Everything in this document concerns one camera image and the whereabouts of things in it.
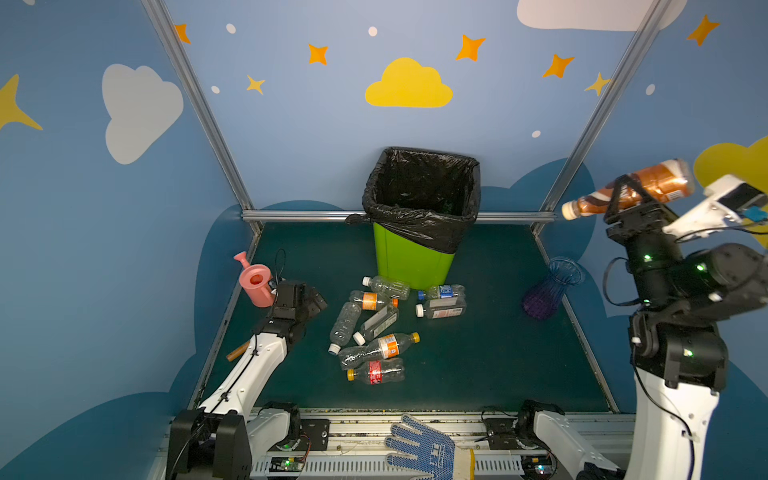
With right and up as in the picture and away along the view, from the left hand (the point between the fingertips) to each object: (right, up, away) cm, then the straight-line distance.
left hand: (314, 301), depth 87 cm
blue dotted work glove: (+34, -35, -15) cm, 51 cm away
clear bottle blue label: (+41, +1, +11) cm, 42 cm away
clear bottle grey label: (+39, -4, +8) cm, 40 cm away
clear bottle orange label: (+21, -13, -3) cm, 25 cm away
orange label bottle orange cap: (+17, -1, +8) cm, 19 cm away
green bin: (+25, +13, +2) cm, 28 cm away
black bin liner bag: (+38, +33, +15) cm, 53 cm away
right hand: (+60, +26, -40) cm, 77 cm away
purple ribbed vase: (+70, 0, +3) cm, 70 cm away
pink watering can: (-22, +5, +12) cm, 26 cm away
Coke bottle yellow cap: (+20, -18, -8) cm, 28 cm away
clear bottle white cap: (+23, +3, +10) cm, 25 cm away
